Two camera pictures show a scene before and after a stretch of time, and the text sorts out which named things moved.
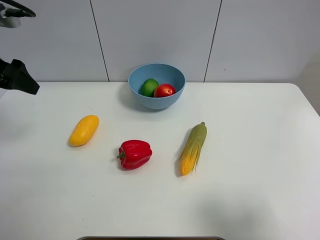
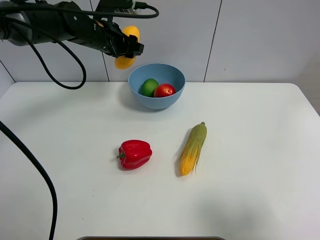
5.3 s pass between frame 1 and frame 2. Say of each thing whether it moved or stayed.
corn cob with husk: stayed
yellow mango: moved
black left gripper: moved
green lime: stayed
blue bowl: stayed
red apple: stayed
